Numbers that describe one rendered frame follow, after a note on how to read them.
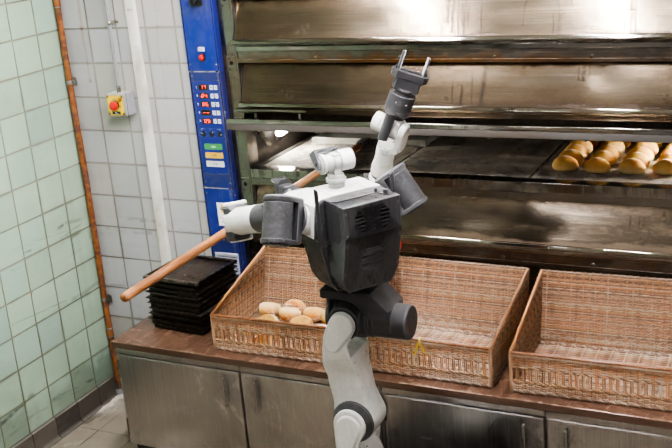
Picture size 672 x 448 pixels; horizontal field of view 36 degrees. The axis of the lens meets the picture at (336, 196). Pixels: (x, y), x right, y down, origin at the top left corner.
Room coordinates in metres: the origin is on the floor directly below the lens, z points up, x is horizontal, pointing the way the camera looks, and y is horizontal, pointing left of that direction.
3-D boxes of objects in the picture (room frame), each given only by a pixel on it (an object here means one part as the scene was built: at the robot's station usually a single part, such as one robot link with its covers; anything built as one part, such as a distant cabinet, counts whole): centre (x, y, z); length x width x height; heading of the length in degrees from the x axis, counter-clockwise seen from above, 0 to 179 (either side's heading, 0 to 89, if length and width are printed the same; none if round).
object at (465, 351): (3.59, -0.35, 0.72); 0.56 x 0.49 x 0.28; 62
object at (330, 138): (4.64, -0.24, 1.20); 0.55 x 0.36 x 0.03; 63
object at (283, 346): (3.87, 0.18, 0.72); 0.56 x 0.49 x 0.28; 63
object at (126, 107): (4.49, 0.90, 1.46); 0.10 x 0.07 x 0.10; 63
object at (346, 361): (3.08, -0.01, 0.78); 0.18 x 0.15 x 0.47; 153
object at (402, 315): (3.05, -0.08, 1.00); 0.28 x 0.13 x 0.18; 63
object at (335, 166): (3.11, -0.01, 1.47); 0.10 x 0.07 x 0.09; 118
